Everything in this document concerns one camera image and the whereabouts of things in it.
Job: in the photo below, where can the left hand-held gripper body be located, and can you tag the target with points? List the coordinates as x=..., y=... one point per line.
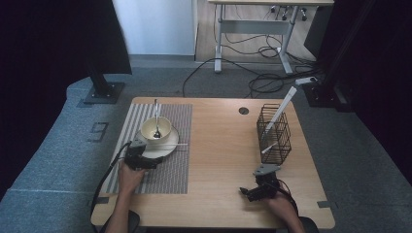
x=137, y=158

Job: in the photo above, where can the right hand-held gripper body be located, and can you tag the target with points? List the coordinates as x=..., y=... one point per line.
x=267, y=187

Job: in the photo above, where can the white plate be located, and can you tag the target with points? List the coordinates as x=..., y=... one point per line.
x=168, y=139

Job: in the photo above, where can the person's left hand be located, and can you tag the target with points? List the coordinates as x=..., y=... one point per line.
x=129, y=180

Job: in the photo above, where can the person's right hand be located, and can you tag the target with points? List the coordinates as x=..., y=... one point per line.
x=281, y=207

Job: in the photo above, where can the cream bowl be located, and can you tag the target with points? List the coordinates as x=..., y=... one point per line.
x=147, y=127

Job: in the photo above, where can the grey striped placemat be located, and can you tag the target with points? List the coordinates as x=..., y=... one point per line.
x=181, y=123

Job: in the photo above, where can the metal spoon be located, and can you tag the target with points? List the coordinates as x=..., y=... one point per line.
x=156, y=113

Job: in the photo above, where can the grey floor outlet cover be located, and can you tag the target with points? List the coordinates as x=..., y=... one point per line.
x=98, y=127

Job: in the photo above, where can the grey tape piece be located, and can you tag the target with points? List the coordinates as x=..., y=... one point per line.
x=104, y=200

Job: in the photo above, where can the long white utensil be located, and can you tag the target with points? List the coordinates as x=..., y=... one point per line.
x=285, y=103

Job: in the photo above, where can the white power strip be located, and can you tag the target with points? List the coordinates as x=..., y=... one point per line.
x=306, y=80

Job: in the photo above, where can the dark curtain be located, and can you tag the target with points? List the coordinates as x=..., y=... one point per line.
x=48, y=64
x=382, y=81

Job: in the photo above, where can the white-legged desk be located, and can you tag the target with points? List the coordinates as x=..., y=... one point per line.
x=256, y=27

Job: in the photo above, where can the dark panel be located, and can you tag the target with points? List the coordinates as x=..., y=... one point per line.
x=319, y=32

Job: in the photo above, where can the office chair caster base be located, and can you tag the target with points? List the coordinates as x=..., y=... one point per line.
x=285, y=14

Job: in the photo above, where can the black stand with base plate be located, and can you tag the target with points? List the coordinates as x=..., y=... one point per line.
x=103, y=92

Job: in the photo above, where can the black metal frame stand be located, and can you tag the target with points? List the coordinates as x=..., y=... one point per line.
x=324, y=95

